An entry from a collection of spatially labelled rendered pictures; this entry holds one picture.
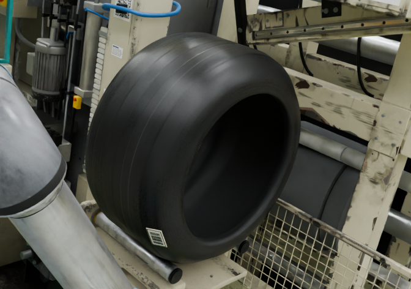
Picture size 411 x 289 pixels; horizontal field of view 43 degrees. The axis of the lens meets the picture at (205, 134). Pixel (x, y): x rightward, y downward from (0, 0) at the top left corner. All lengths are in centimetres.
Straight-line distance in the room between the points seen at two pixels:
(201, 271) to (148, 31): 72
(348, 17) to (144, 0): 56
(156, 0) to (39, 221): 93
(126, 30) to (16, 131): 89
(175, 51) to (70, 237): 67
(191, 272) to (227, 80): 65
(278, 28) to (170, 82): 54
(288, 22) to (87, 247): 106
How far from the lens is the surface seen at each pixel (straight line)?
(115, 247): 156
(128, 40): 151
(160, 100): 118
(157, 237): 126
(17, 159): 66
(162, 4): 154
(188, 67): 122
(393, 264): 157
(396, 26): 146
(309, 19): 159
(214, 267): 166
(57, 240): 74
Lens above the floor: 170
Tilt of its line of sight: 19 degrees down
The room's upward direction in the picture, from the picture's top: 11 degrees clockwise
